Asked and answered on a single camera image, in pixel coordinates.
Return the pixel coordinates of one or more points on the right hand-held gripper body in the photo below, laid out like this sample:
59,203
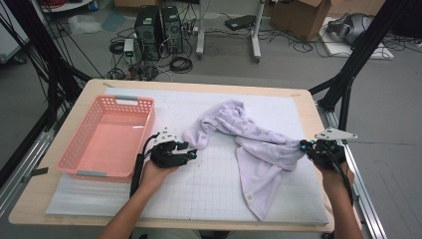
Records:
326,154

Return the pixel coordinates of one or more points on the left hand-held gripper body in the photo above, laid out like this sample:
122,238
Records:
166,156

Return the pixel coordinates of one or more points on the lilac printed towel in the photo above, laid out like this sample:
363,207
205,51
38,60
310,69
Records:
258,146

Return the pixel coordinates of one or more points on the pink plastic basket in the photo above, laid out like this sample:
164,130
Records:
109,142

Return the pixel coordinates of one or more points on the person's left hand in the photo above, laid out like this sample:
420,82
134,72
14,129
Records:
156,177

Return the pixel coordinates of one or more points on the person's right hand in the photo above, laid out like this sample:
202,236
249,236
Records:
335,182

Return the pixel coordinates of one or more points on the white grid mat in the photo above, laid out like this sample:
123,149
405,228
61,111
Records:
199,186

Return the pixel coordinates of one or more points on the white floor board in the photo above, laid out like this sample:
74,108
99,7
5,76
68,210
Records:
338,48

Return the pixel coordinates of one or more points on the small white box green light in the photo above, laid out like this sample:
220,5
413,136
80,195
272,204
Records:
128,46

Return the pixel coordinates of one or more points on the white stand leg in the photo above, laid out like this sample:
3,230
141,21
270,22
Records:
256,36
200,33

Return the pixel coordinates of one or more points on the black computer tower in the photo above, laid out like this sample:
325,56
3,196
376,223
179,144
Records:
147,33
172,30

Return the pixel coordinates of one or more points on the grey rounded device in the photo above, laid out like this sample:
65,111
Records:
351,26

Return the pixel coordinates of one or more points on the brown cardboard box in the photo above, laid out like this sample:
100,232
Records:
298,18

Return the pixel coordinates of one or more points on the black flat box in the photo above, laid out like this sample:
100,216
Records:
239,22

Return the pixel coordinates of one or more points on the teal sheet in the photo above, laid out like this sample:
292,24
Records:
113,20

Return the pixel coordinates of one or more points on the clear plastic bag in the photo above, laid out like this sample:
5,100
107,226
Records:
83,24

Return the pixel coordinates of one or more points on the white cabinet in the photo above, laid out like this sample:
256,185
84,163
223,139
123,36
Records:
10,40

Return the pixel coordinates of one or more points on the aluminium rail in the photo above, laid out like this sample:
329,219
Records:
23,169
368,212

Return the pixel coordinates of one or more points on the black metal frame stand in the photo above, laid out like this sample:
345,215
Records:
345,76
49,66

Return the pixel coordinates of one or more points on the grey table bracket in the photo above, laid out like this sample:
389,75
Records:
36,172

